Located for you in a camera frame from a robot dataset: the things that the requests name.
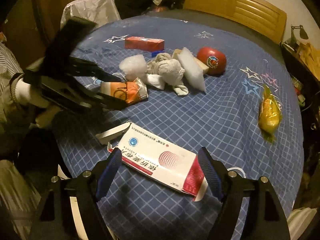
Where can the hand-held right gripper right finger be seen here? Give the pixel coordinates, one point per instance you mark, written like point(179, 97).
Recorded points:
point(210, 173)

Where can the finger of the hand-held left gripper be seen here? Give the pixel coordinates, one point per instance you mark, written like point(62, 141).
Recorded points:
point(87, 68)
point(105, 100)

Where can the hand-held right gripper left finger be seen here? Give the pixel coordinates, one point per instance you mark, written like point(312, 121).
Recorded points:
point(110, 173)

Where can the orange white packet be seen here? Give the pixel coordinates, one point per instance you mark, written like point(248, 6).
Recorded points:
point(125, 92)

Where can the white red medicine box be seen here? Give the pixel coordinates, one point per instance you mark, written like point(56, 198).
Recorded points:
point(160, 160)

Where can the white bubble wrap piece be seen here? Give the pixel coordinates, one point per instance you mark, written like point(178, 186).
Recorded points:
point(191, 67)

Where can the person's left forearm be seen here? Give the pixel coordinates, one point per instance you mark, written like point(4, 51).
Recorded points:
point(10, 80)

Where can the crumpled clear bubble wrap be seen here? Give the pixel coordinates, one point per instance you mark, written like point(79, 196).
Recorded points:
point(132, 66)

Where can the brown wooden wardrobe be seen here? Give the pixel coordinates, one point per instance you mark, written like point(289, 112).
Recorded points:
point(37, 10)

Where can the long red box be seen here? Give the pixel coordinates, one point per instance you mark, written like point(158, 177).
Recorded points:
point(143, 43)

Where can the white crumpled cloth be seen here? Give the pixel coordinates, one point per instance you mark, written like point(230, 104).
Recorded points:
point(167, 67)

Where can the white sock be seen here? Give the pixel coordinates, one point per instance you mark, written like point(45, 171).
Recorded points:
point(181, 90)

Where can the yellow snack wrapper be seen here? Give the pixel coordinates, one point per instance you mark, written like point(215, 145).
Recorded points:
point(270, 112)

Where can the beige block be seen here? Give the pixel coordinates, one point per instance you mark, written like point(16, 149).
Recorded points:
point(202, 67)

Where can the orange cloth cover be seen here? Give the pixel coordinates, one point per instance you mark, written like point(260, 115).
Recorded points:
point(311, 57)

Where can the black desk lamp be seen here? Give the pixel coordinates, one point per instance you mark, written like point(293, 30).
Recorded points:
point(304, 33)

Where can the wooden headboard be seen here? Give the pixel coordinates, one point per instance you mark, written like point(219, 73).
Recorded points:
point(250, 7)

